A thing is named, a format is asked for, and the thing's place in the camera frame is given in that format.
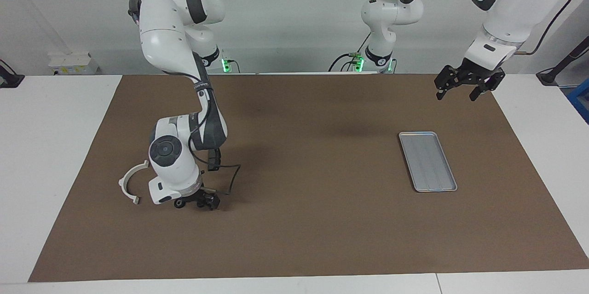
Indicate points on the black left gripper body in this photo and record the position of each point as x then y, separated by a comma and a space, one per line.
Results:
473, 74

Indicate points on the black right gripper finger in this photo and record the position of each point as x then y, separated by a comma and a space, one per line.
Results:
179, 203
214, 201

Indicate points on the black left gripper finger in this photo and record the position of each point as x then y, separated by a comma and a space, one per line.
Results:
447, 77
492, 81

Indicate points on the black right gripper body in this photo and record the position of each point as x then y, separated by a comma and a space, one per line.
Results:
201, 196

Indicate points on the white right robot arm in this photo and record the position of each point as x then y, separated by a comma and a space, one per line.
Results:
165, 31

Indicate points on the silver metal tray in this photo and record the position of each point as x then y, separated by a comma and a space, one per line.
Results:
428, 165

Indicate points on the black angled stand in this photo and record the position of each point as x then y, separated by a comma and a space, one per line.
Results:
547, 77

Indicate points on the brown table mat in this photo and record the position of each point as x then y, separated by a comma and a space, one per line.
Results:
294, 220

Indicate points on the blue crate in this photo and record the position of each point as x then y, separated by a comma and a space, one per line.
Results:
582, 100

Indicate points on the white box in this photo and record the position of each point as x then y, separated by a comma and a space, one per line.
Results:
73, 65

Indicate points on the white semicircular plastic bracket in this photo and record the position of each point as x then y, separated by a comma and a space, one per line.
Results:
124, 181

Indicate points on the black clamp mount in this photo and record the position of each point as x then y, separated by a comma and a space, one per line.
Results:
11, 81

